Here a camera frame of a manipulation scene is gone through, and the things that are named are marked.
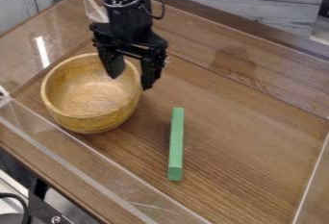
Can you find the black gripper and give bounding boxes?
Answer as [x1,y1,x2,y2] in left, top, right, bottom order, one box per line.
[90,0,169,90]

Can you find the brown wooden bowl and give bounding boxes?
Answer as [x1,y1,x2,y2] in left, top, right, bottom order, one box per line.
[40,53,142,134]

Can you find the green wooden block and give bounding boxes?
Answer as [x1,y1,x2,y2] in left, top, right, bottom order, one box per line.
[169,108,184,182]

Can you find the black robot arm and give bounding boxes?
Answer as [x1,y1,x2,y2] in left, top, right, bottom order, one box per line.
[90,0,169,90]

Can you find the clear acrylic tray walls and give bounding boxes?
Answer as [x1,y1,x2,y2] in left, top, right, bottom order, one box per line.
[0,0,329,224]

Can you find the clear acrylic corner bracket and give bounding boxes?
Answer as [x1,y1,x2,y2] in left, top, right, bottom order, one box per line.
[83,0,110,23]

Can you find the black cable loop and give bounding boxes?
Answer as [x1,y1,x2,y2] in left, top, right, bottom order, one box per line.
[141,0,168,20]

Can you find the black table leg bracket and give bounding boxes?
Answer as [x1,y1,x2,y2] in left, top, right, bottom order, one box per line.
[28,178,74,224]

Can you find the black floor cable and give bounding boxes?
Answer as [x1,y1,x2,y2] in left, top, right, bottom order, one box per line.
[0,192,31,224]

